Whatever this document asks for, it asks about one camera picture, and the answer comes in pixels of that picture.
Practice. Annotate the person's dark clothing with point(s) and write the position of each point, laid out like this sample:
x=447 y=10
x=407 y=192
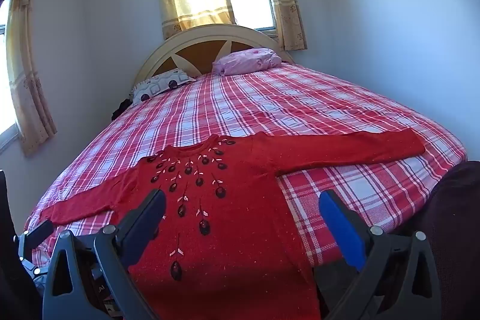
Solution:
x=457 y=230

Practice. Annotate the dark cloth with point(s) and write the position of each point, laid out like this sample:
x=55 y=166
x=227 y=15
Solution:
x=120 y=109

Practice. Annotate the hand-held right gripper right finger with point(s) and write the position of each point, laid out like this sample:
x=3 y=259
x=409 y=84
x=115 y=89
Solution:
x=341 y=230

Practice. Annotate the yellow side curtain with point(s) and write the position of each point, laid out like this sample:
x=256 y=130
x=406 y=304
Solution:
x=30 y=80

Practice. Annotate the pink pillow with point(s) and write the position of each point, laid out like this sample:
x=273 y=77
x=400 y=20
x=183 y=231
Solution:
x=247 y=59

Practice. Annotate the grey patterned pillow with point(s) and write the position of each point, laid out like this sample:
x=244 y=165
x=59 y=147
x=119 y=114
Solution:
x=161 y=85

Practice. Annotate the cream wooden headboard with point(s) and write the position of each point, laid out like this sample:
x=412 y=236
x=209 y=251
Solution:
x=165 y=50

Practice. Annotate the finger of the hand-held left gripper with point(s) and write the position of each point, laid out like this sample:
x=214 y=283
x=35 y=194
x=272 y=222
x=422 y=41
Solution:
x=34 y=270
x=37 y=233

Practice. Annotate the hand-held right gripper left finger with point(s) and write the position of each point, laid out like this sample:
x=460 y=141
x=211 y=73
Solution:
x=150 y=217

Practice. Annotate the red knitted sweater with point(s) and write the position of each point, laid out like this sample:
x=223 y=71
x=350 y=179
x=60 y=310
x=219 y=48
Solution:
x=232 y=230

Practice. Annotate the red plaid bed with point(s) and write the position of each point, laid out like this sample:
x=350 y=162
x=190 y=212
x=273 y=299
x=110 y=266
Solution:
x=300 y=110

